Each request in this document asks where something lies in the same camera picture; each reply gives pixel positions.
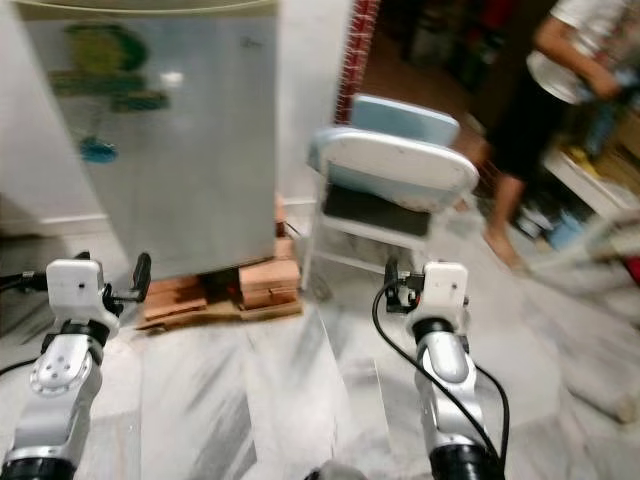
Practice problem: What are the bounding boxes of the round blue fridge sticker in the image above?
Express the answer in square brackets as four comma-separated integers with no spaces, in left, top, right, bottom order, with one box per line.
[78,138,118,165]

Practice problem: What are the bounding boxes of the silver fridge door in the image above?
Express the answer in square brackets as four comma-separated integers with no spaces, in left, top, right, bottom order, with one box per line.
[20,14,283,283]

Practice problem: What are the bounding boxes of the green fridge sticker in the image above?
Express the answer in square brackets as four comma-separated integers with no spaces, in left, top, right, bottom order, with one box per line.
[50,25,171,113]

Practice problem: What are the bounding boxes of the stack of red bricks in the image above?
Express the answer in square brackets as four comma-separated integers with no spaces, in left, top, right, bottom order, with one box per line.
[138,278,199,323]
[238,235,306,311]

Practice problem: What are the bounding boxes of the wooden base board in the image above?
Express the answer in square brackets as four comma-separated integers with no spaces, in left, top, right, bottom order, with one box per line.
[140,298,306,331]

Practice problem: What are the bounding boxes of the blue and white high chair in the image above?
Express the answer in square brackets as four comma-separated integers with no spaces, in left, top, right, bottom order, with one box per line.
[305,95,481,291]

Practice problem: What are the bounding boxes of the blue plastic container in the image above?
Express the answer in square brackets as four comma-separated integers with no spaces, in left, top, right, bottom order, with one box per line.
[548,212,589,251]

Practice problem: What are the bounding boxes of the white low shelf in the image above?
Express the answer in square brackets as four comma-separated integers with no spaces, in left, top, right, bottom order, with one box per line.
[542,148,640,223]

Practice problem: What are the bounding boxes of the adult in black shorts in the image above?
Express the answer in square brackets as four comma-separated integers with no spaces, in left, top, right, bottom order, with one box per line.
[460,0,623,273]

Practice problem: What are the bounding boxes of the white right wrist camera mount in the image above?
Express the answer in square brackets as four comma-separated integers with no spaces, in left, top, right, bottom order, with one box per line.
[418,261,471,323]

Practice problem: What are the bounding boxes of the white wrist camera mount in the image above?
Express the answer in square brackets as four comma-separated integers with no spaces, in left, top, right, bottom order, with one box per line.
[46,258,121,329]
[418,261,471,323]

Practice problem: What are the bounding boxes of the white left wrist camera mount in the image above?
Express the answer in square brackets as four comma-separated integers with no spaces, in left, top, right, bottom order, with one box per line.
[46,258,121,329]

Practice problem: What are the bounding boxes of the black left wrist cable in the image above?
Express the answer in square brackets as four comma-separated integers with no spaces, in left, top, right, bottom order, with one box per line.
[0,272,51,293]

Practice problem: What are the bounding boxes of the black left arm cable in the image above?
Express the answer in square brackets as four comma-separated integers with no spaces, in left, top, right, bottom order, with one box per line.
[0,355,41,379]

